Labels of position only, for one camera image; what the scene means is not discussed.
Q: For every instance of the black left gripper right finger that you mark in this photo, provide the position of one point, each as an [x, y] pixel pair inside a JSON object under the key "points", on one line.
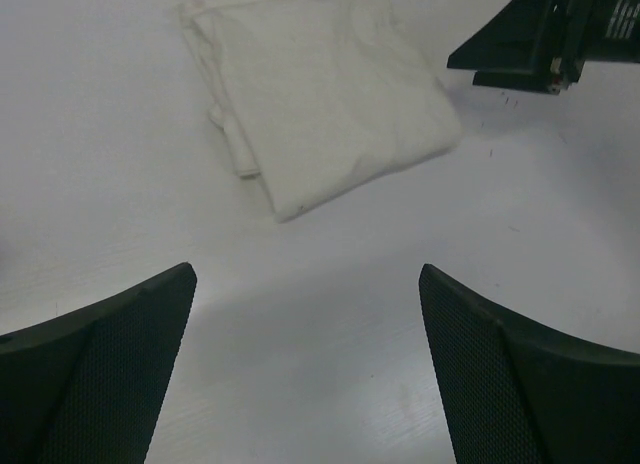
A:
{"points": [[517, 391]]}

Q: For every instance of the white t shirt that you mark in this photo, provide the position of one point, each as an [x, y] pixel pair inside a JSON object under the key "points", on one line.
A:
{"points": [[316, 97]]}

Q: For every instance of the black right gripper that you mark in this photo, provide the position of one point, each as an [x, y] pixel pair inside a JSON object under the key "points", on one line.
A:
{"points": [[509, 41]]}

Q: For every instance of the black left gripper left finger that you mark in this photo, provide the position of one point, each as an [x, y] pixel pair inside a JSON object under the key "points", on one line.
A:
{"points": [[88, 386]]}

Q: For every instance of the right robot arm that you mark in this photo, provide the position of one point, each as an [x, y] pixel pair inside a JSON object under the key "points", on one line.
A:
{"points": [[612, 35]]}

